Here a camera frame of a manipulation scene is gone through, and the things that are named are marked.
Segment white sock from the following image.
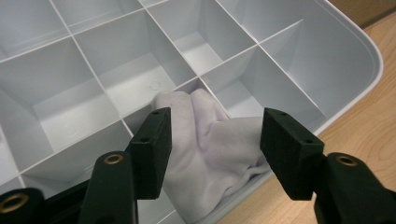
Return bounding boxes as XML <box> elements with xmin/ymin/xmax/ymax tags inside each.
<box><xmin>150</xmin><ymin>88</ymin><xmax>273</xmax><ymax>224</ymax></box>

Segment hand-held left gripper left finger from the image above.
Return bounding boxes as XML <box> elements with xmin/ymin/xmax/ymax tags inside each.
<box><xmin>125</xmin><ymin>106</ymin><xmax>173</xmax><ymax>201</ymax></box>

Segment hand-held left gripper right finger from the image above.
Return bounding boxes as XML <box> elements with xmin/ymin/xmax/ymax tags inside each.
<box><xmin>259</xmin><ymin>106</ymin><xmax>327</xmax><ymax>202</ymax></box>

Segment white divided storage box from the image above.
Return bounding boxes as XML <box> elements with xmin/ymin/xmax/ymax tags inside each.
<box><xmin>0</xmin><ymin>0</ymin><xmax>385</xmax><ymax>224</ymax></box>

